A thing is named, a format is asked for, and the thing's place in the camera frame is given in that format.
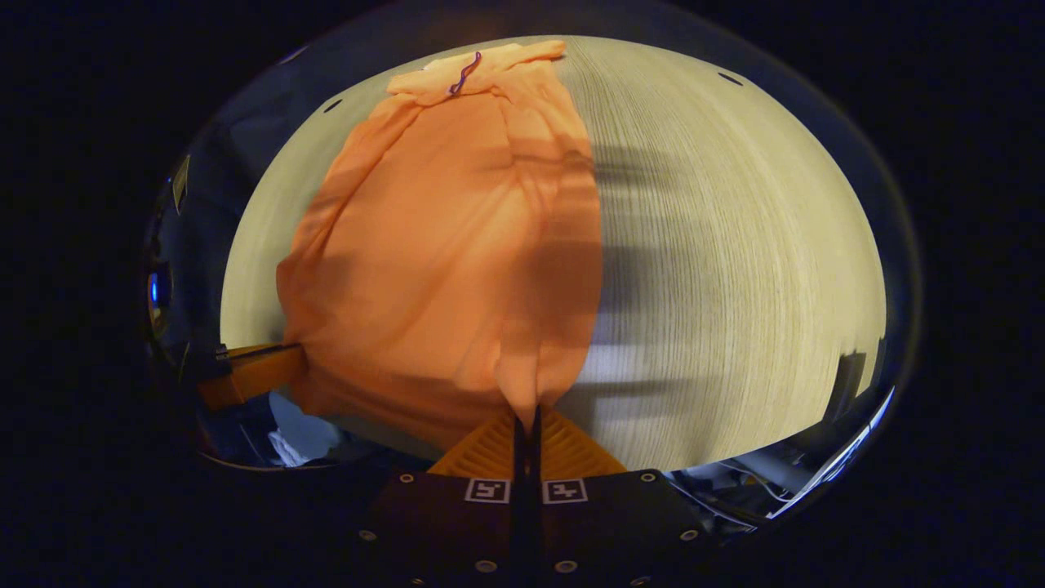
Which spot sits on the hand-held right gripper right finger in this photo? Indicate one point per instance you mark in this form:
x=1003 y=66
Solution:
x=604 y=531

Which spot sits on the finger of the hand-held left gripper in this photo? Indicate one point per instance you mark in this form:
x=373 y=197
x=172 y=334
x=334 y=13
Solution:
x=253 y=376

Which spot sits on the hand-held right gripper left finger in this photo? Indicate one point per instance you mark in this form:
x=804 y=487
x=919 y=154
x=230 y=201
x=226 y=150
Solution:
x=457 y=531

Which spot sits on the orange polo T-shirt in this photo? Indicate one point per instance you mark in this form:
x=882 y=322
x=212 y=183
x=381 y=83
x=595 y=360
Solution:
x=441 y=245

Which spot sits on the person's light clothing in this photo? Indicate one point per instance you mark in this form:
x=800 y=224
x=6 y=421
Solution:
x=298 y=433

